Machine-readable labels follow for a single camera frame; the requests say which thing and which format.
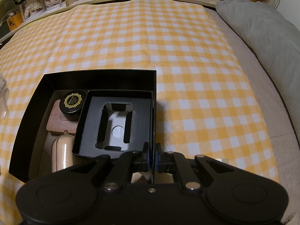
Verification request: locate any beige oblong case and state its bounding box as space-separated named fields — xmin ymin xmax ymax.
xmin=51 ymin=131 xmax=74 ymax=173

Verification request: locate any small black box with insert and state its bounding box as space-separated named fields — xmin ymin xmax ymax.
xmin=72 ymin=89 xmax=155 ymax=160

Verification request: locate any wooden box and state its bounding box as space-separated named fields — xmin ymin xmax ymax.
xmin=46 ymin=99 xmax=79 ymax=137

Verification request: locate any grey pillow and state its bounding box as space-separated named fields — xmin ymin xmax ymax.
xmin=215 ymin=0 xmax=300 ymax=144

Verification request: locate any large black cardboard box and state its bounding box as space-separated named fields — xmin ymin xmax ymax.
xmin=9 ymin=69 xmax=157 ymax=184

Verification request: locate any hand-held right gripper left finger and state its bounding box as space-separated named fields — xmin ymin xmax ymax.
xmin=70 ymin=142 xmax=151 ymax=193

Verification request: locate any black round jar gold label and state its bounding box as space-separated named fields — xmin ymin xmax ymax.
xmin=59 ymin=90 xmax=88 ymax=117

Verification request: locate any yellow white checked cloth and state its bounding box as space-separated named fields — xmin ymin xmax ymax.
xmin=0 ymin=0 xmax=280 ymax=225

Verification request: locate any yellow box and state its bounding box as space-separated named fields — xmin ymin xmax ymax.
xmin=7 ymin=11 xmax=23 ymax=31

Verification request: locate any beige bed sheet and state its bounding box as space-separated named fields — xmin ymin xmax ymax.
xmin=203 ymin=7 xmax=300 ymax=225

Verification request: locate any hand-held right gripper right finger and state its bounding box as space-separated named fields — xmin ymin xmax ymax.
xmin=156 ymin=143 xmax=237 ymax=192

